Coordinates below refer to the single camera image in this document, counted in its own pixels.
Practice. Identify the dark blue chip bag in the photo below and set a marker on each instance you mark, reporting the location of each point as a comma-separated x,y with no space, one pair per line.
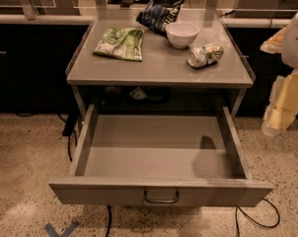
157,17

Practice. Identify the crushed soda can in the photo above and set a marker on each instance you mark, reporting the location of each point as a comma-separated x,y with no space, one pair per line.
206,55

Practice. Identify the black top drawer handle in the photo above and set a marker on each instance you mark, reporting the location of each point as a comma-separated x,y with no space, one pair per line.
162,200

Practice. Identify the dark counter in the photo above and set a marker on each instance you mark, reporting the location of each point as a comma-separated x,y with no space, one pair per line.
265,66
33,62

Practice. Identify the dark counter left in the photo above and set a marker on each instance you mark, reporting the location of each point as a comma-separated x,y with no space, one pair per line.
33,62

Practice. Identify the green chip bag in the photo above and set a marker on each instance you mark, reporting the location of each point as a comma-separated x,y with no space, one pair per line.
124,44

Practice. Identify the tan covered gripper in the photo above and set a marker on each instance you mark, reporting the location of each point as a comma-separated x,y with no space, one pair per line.
295,43

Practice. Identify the grey metal cabinet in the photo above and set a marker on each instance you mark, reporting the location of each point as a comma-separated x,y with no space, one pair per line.
162,64

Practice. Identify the grey top drawer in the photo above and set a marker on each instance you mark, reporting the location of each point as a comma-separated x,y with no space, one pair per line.
119,157

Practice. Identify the white bowl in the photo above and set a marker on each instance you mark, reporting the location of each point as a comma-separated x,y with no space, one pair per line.
182,34

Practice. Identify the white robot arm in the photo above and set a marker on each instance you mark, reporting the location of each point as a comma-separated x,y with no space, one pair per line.
283,100

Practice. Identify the dark counter right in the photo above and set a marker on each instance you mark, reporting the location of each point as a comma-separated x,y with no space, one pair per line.
265,66

